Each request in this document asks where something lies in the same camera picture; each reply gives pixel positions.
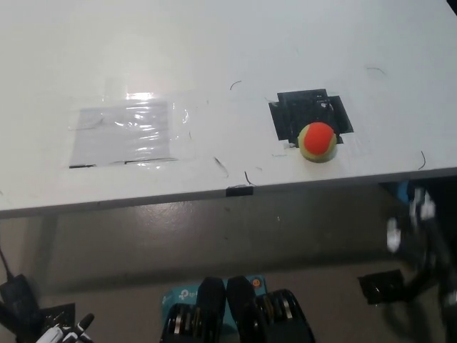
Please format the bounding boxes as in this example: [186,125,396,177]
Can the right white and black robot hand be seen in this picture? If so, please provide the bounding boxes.
[386,182,441,255]

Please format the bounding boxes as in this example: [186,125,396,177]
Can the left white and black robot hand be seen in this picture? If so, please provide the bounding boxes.
[35,313,96,343]

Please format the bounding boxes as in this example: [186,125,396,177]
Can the orange and yellow tennis ball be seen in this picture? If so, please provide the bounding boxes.
[297,121,338,164]

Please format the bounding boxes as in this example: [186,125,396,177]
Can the black floor tape patch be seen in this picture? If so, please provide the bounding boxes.
[34,302,77,332]
[357,269,412,305]

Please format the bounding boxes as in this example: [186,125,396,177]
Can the black power adapter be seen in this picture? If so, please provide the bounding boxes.
[0,273,41,332]

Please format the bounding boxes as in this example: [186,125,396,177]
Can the teal network device box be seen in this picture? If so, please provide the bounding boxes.
[160,274,267,343]

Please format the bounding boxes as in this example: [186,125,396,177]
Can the black tape patch on table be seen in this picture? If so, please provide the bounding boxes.
[268,86,355,150]

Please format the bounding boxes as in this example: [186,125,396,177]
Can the small black tape strip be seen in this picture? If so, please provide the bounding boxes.
[225,185,255,198]

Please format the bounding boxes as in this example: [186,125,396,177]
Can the clear plastic taped sheet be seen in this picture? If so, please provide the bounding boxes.
[66,91,191,169]

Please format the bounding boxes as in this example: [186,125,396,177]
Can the black power cable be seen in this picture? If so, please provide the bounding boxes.
[0,245,15,280]

